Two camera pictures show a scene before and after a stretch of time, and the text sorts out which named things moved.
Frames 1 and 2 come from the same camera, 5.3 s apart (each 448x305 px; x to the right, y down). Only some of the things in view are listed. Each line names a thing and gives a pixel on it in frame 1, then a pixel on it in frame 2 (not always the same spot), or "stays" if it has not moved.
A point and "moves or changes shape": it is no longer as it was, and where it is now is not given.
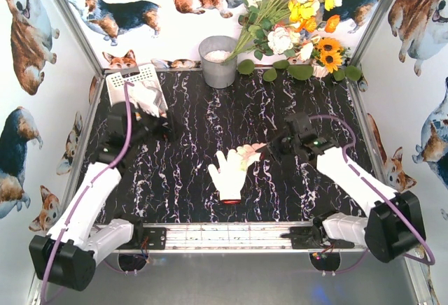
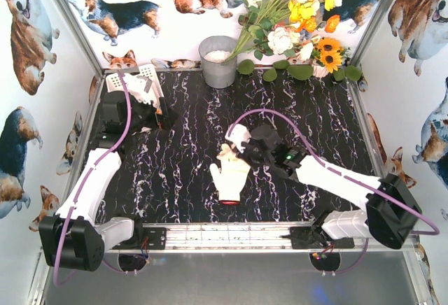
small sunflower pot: x=327 y=55 stays
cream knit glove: x=248 y=154 moves or changes shape
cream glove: x=230 y=177 stays
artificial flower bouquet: x=285 y=10 stays
